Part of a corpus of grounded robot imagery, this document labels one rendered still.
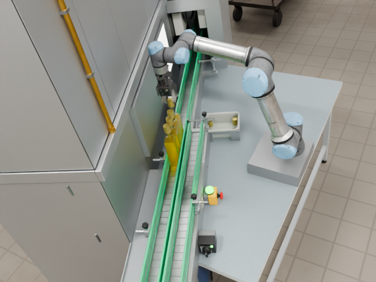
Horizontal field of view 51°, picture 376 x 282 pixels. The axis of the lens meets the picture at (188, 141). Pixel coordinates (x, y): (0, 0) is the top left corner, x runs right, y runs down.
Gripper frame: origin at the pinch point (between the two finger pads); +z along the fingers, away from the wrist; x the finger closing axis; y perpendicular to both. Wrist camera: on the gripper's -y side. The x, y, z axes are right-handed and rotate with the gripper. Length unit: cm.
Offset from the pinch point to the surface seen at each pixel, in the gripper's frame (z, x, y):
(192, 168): 30.4, 9.4, 21.3
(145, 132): 5.8, -11.8, 17.9
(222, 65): 41, 18, -94
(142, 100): -7.0, -11.9, 7.6
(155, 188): 30.3, -8.5, 35.1
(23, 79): -64, -23, 68
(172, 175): 30.3, -1.0, 26.7
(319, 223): 119, 83, -4
